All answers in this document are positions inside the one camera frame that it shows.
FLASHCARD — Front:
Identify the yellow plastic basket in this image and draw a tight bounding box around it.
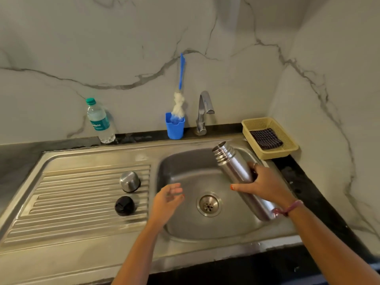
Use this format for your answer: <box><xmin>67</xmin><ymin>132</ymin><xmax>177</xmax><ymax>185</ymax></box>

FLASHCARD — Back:
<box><xmin>241</xmin><ymin>117</ymin><xmax>300</xmax><ymax>160</ymax></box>

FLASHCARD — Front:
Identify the black stopper lid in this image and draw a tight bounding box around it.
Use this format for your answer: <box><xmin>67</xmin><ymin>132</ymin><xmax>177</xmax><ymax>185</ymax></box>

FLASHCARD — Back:
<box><xmin>114</xmin><ymin>196</ymin><xmax>137</xmax><ymax>217</ymax></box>

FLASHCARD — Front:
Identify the clear plastic water bottle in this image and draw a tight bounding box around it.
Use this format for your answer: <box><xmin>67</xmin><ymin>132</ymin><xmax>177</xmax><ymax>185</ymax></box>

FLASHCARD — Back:
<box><xmin>85</xmin><ymin>97</ymin><xmax>116</xmax><ymax>144</ymax></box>

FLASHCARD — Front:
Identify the dark checked cloth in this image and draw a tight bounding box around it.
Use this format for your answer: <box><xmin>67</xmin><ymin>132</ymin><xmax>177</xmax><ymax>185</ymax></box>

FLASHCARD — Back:
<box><xmin>249</xmin><ymin>127</ymin><xmax>284</xmax><ymax>151</ymax></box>

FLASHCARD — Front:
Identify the person's right forearm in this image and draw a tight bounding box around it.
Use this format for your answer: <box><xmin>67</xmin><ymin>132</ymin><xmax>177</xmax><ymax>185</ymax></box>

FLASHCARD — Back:
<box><xmin>286</xmin><ymin>201</ymin><xmax>380</xmax><ymax>285</ymax></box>

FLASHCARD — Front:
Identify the blue white bottle brush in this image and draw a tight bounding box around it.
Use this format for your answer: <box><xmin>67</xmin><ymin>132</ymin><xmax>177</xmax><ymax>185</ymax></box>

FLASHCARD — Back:
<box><xmin>171</xmin><ymin>53</ymin><xmax>186</xmax><ymax>124</ymax></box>

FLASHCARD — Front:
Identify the person's left forearm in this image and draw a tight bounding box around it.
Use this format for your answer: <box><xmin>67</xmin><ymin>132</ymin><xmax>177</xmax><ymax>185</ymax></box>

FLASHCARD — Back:
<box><xmin>111</xmin><ymin>224</ymin><xmax>167</xmax><ymax>285</ymax></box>

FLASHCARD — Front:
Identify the blue plastic brush holder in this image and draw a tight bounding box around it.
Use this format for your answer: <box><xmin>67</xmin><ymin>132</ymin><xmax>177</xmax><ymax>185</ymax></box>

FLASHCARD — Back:
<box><xmin>165</xmin><ymin>112</ymin><xmax>186</xmax><ymax>140</ymax></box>

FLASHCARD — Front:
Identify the person's left hand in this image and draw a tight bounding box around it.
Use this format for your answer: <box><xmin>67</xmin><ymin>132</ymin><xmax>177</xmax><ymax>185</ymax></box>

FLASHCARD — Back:
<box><xmin>147</xmin><ymin>183</ymin><xmax>185</xmax><ymax>232</ymax></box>

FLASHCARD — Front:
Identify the chrome faucet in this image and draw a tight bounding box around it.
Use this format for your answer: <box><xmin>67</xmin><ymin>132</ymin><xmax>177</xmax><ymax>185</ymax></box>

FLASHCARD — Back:
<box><xmin>194</xmin><ymin>91</ymin><xmax>215</xmax><ymax>136</ymax></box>

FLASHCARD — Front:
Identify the stainless steel sink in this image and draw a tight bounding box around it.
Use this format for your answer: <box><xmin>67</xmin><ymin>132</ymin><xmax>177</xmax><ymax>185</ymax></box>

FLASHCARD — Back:
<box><xmin>0</xmin><ymin>135</ymin><xmax>303</xmax><ymax>285</ymax></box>

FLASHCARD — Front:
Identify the stainless steel flask body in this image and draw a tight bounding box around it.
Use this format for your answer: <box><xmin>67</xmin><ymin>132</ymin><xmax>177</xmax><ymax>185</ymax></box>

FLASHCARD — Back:
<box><xmin>211</xmin><ymin>141</ymin><xmax>278</xmax><ymax>222</ymax></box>

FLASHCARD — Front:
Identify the pink thread bracelet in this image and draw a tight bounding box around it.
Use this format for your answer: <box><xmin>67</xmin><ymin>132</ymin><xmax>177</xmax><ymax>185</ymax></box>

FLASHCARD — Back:
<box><xmin>272</xmin><ymin>199</ymin><xmax>304</xmax><ymax>218</ymax></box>

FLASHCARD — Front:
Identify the person's right hand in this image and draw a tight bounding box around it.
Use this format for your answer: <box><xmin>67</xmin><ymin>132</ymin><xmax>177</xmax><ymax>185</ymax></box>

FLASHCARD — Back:
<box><xmin>230</xmin><ymin>161</ymin><xmax>297</xmax><ymax>210</ymax></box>

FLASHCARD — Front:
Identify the steel cup cap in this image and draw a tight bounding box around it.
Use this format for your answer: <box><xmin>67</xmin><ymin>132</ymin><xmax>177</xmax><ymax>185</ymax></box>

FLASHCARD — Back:
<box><xmin>119</xmin><ymin>171</ymin><xmax>141</xmax><ymax>193</ymax></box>

